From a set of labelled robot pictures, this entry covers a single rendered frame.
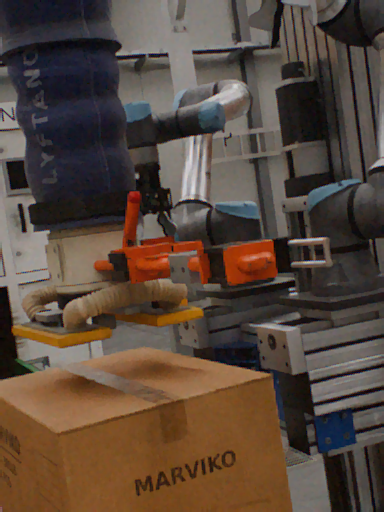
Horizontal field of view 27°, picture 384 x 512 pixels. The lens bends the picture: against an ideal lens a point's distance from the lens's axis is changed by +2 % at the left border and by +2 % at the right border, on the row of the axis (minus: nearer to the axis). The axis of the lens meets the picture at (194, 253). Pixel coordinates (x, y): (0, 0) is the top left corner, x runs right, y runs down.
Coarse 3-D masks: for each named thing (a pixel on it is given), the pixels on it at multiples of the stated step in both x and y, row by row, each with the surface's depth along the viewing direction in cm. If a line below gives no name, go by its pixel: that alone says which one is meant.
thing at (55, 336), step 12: (24, 324) 168; (36, 324) 164; (48, 324) 160; (60, 324) 152; (24, 336) 163; (36, 336) 154; (48, 336) 147; (60, 336) 143; (72, 336) 143; (84, 336) 144; (96, 336) 144; (108, 336) 146; (60, 348) 142
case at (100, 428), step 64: (0, 384) 178; (64, 384) 166; (128, 384) 155; (192, 384) 146; (256, 384) 143; (0, 448) 171; (64, 448) 128; (128, 448) 133; (192, 448) 138; (256, 448) 143
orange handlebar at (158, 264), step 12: (168, 252) 128; (180, 252) 129; (264, 252) 105; (96, 264) 153; (108, 264) 147; (144, 264) 131; (156, 264) 127; (168, 264) 122; (192, 264) 115; (240, 264) 103; (252, 264) 103; (264, 264) 103
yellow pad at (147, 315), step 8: (144, 304) 171; (152, 304) 160; (144, 312) 159; (152, 312) 155; (160, 312) 153; (168, 312) 154; (176, 312) 153; (184, 312) 152; (192, 312) 153; (200, 312) 154; (128, 320) 163; (136, 320) 159; (144, 320) 155; (152, 320) 152; (160, 320) 150; (168, 320) 151; (176, 320) 152; (184, 320) 152
